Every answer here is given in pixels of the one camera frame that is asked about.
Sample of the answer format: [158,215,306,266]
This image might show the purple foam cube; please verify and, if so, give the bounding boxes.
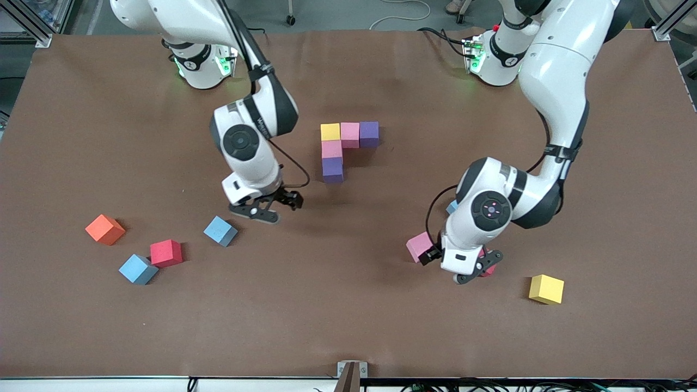
[322,157,345,184]
[359,121,380,149]

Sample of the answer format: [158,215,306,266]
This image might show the red foam cube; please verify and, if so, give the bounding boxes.
[150,239,184,268]
[478,248,498,277]

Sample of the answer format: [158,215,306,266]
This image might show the brown table mat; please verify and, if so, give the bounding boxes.
[0,28,697,380]

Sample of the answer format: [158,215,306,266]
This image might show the orange foam cube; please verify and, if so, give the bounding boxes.
[85,214,126,246]

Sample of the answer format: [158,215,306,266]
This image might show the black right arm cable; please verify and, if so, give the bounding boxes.
[215,0,311,192]

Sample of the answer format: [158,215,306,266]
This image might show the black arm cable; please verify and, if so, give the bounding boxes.
[215,0,311,192]
[426,109,551,251]

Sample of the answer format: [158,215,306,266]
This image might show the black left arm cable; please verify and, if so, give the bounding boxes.
[426,109,551,251]

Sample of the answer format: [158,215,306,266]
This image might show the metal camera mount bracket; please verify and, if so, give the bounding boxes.
[333,360,369,392]

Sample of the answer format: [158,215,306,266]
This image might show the white floor cable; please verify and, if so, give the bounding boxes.
[370,0,432,30]

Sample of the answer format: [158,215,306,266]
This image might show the black base power cable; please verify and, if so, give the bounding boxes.
[419,26,470,55]

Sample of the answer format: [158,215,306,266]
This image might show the aluminium frame post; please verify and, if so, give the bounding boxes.
[0,0,53,48]
[652,0,697,42]

